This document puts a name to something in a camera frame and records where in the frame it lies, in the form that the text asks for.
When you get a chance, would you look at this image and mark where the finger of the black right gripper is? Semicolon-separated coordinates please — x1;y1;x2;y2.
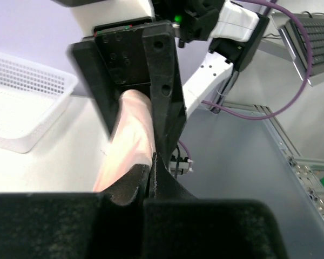
142;22;187;168
69;37;119;135

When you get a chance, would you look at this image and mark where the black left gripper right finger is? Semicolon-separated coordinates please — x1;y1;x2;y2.
143;154;288;258

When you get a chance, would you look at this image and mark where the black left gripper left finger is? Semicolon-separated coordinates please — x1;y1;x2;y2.
0;165;150;258

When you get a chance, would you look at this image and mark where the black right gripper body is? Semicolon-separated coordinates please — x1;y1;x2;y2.
93;21;151;94

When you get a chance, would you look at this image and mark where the peach pink bra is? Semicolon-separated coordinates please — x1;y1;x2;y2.
93;90;156;192

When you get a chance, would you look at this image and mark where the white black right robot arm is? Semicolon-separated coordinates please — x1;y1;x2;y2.
59;1;268;165

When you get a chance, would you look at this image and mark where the white perforated plastic basket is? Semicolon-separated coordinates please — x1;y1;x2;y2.
0;52;78;153

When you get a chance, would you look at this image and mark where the black keyboard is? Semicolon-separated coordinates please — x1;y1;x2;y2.
285;16;324;74

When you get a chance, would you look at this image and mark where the aluminium frame rail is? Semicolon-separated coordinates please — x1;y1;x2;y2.
194;108;324;258

